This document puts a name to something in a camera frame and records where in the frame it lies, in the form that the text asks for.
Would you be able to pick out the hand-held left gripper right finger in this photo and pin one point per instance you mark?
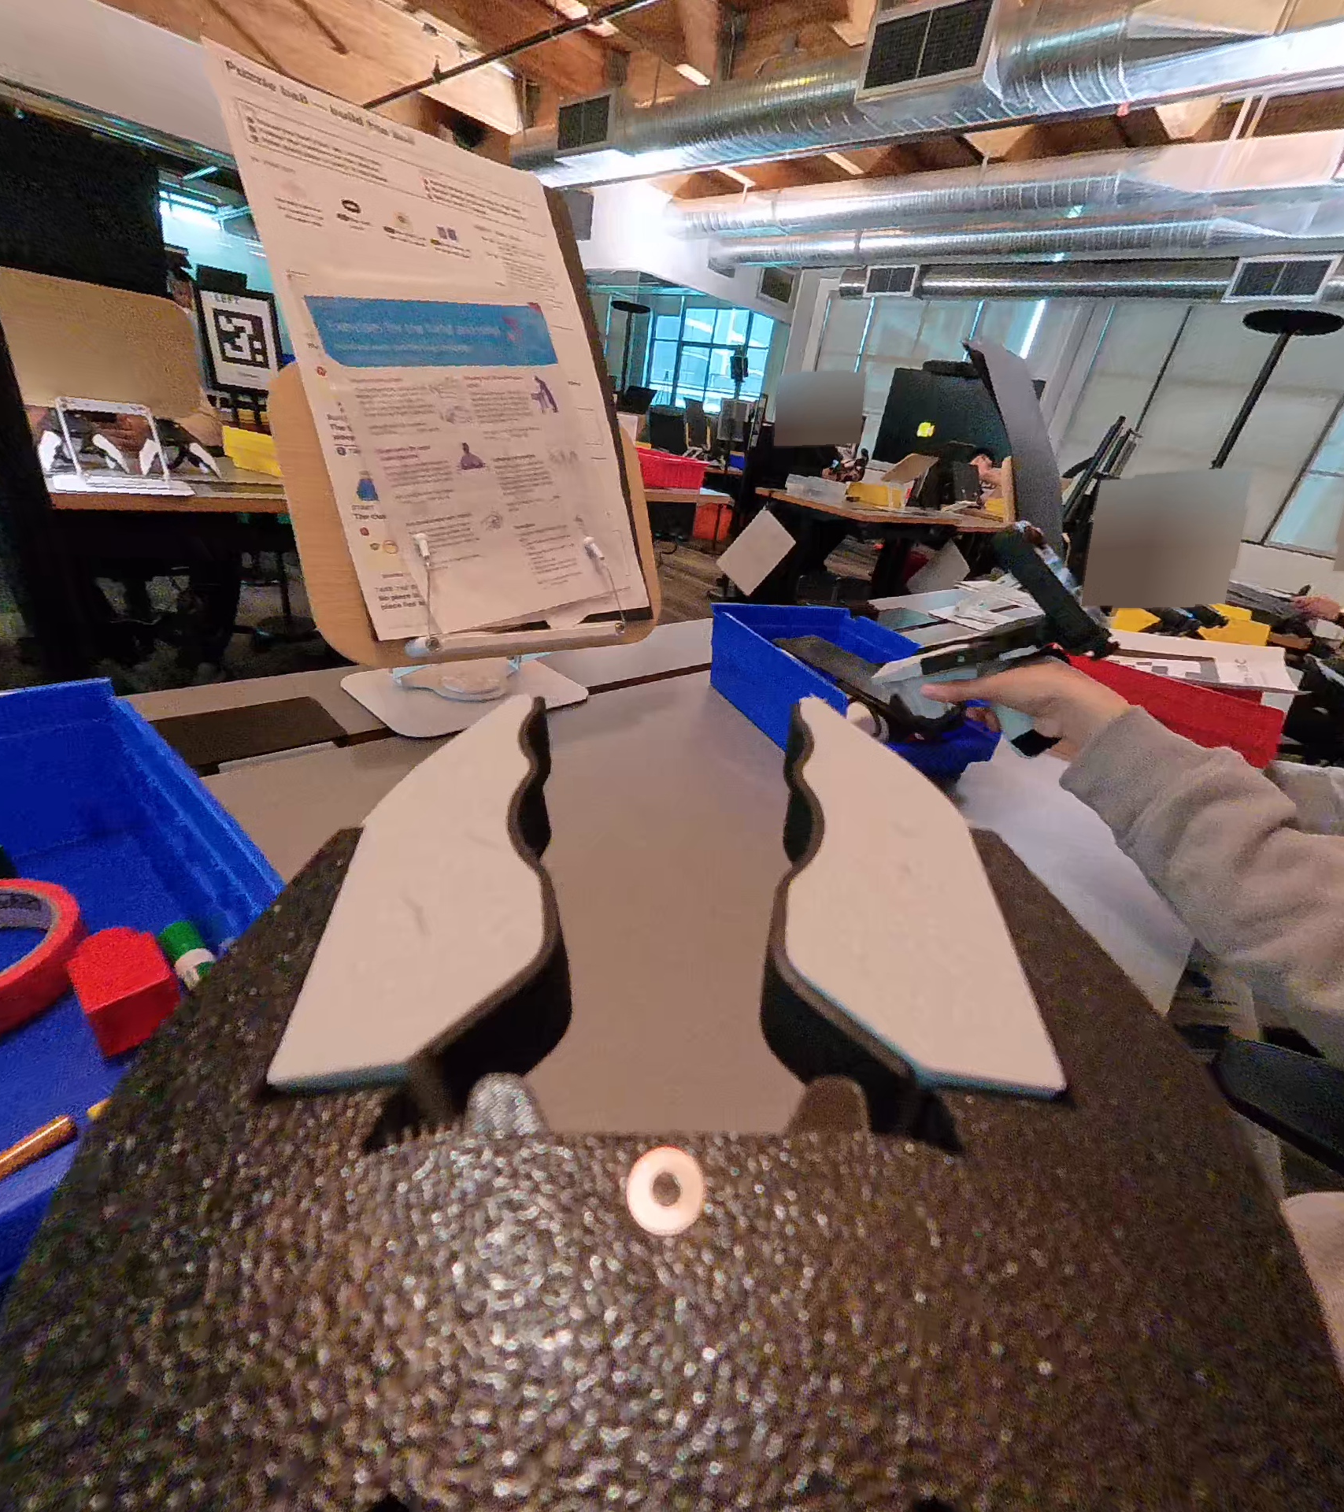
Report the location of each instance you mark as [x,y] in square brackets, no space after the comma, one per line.
[920,933]

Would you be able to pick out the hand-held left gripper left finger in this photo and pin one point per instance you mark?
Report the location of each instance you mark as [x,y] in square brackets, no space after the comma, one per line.
[424,921]

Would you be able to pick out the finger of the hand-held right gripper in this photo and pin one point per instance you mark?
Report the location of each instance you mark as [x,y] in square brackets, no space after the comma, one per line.
[955,667]

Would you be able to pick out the blue plastic bin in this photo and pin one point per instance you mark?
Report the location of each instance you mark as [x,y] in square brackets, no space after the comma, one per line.
[755,684]
[58,767]

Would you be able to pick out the red block with peg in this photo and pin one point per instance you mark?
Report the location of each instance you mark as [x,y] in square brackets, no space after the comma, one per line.
[122,991]

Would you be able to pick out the person's right forearm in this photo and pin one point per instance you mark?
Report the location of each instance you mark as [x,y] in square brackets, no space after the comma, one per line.
[1250,863]

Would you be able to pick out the person's right hand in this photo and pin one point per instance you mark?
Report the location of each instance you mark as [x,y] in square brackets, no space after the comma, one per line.
[1048,703]

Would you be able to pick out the grey board panel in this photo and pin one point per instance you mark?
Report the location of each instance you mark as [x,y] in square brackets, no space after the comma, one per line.
[1021,436]

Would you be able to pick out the white paper sheet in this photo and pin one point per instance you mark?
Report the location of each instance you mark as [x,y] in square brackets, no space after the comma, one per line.
[1205,667]

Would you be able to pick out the yellow storage bin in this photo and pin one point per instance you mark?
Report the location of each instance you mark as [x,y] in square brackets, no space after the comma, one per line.
[1232,631]
[253,452]

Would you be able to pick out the red storage bin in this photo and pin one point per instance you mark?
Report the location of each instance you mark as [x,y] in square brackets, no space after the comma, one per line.
[1192,716]
[672,469]

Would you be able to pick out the white board panel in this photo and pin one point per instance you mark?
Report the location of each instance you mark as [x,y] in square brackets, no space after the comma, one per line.
[757,553]

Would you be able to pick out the green white marker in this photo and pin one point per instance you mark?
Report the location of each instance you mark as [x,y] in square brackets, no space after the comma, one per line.
[190,960]

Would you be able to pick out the black floor lamp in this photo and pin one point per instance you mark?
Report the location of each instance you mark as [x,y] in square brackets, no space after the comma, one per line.
[1292,321]

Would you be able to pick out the black chair armrest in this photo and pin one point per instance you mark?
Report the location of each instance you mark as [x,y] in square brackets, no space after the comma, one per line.
[1321,1110]

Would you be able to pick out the printed instruction sheet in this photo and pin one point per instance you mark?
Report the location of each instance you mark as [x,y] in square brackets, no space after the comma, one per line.
[448,450]

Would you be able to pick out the clear acrylic holder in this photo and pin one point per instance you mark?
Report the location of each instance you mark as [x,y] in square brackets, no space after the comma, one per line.
[117,473]

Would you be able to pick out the black white marker sign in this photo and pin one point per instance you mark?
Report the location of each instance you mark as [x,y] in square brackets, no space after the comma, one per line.
[236,337]

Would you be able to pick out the tan board panel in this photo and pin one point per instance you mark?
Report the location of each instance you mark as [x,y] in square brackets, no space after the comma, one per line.
[93,341]

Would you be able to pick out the thin black rod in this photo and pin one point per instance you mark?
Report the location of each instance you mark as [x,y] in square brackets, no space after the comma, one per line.
[483,56]

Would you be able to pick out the black divider panel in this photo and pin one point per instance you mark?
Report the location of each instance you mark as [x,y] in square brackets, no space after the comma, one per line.
[69,200]

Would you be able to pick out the silver air duct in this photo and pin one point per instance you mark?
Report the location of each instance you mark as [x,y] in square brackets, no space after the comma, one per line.
[803,105]
[980,206]

